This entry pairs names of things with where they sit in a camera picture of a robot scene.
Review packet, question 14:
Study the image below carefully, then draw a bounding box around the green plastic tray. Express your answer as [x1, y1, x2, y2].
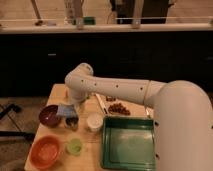
[100, 117, 156, 171]

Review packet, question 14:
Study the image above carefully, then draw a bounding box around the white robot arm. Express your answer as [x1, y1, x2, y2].
[65, 63, 213, 171]

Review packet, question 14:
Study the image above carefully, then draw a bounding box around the brown wooden block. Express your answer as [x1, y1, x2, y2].
[106, 96, 116, 102]

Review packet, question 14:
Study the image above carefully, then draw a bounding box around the orange plastic bowl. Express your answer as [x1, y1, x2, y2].
[30, 136, 61, 170]

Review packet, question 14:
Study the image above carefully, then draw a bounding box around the blue sponge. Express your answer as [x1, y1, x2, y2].
[56, 104, 78, 118]

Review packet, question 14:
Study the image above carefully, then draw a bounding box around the light green plastic cup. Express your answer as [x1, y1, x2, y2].
[66, 138, 82, 156]

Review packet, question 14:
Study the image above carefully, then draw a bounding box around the dark purple bowl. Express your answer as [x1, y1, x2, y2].
[39, 105, 61, 128]

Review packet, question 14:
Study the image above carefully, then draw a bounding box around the bunch of dark grapes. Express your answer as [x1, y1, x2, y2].
[108, 103, 130, 115]

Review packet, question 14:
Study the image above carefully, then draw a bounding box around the small metal cup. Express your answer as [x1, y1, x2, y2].
[65, 117, 79, 131]

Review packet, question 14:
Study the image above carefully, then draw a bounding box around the white handled knife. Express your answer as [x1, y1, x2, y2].
[95, 94, 108, 114]

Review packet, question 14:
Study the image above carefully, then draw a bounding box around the black stand on floor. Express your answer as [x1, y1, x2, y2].
[0, 103, 36, 141]

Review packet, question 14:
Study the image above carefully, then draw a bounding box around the white round container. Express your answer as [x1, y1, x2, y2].
[86, 114, 103, 132]

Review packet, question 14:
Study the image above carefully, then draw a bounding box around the green box on counter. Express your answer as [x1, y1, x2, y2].
[83, 16, 96, 25]

